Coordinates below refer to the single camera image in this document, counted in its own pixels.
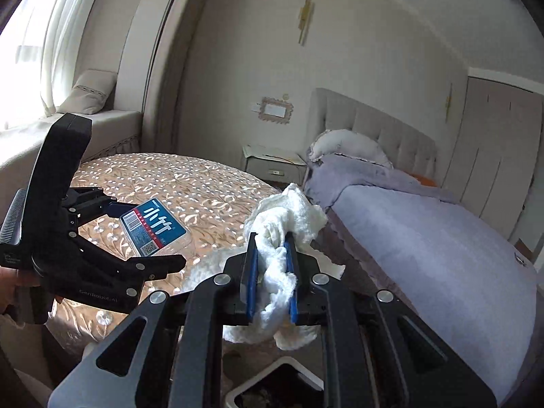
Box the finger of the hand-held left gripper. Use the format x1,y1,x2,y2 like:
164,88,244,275
69,233,187,292
64,186,133,224

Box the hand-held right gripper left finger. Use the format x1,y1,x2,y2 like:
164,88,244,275
51,233,260,408

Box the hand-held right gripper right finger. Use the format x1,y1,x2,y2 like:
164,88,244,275
284,232,498,408

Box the clear packet with blue label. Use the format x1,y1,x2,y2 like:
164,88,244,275
120,198,192,260

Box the white paper towel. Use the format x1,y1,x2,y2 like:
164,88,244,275
183,183,346,351

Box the white trash bin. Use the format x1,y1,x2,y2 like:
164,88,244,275
225,357,326,408

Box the person's left hand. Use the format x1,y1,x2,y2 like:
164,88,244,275
0,266,20,316

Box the beige window seat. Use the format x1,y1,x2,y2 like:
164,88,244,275
0,109,142,171

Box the beige cushion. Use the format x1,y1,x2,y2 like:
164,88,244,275
57,69,118,115

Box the white nightstand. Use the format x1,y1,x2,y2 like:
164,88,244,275
242,143,307,183

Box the purple blanket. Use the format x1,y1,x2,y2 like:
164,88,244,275
304,153,460,211

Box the papers on nightstand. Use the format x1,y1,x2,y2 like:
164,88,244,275
251,144,304,165

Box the bed with grey blanket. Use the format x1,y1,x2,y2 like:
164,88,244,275
329,185,538,398

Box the white sheer curtain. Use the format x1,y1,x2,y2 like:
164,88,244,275
0,0,109,130

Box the white ruffled pillow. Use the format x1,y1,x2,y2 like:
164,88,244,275
309,130,394,168

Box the beige tufted headboard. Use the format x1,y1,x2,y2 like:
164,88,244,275
308,88,438,188

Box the beige wardrobe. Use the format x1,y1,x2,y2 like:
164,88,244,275
442,75,544,247

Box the framed wall switch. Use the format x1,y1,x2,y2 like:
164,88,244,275
259,98,295,125

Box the long gold wall ornament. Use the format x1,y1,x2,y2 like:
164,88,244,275
297,0,316,46

